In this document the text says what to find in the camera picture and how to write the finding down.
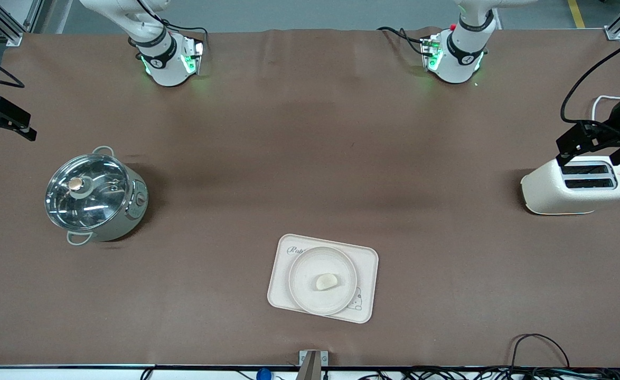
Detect cream round plate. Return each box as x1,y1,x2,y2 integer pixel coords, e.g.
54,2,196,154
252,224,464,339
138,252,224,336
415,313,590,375
288,246,358,316

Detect cream two-slot toaster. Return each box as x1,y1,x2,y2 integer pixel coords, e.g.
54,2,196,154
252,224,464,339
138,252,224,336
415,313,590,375
520,155,620,216

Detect glass pot lid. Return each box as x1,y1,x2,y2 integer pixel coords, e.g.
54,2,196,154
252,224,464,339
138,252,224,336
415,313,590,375
45,153,131,233

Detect steel electric cooking pot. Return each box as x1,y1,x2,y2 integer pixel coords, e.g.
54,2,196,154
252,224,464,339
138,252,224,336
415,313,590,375
46,146,149,246

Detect cream tray with rabbit print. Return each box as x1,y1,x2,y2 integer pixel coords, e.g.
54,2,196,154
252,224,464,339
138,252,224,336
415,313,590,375
267,233,379,324

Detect brown table cover mat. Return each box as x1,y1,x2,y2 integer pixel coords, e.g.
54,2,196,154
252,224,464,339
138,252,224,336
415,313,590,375
0,27,620,368

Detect white toaster power cable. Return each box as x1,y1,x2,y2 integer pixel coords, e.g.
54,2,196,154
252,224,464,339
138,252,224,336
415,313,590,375
591,95,620,125

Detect black looped cable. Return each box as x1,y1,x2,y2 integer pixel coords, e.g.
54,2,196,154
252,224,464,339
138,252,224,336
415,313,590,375
510,333,570,371

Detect black right arm base cable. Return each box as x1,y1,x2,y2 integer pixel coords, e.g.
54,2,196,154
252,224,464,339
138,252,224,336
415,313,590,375
159,20,209,43

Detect black arm base cable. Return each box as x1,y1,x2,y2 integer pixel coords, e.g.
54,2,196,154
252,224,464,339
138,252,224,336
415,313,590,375
159,20,209,43
377,26,428,56

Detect black left arm base cable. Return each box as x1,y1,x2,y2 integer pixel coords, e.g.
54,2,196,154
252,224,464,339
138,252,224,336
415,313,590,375
377,26,428,56

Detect black cable tangle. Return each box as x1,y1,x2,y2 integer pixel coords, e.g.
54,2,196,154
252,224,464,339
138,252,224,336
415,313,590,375
356,366,620,380

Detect grey metal camera bracket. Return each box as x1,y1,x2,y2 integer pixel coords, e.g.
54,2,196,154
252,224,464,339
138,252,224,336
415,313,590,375
298,350,329,380

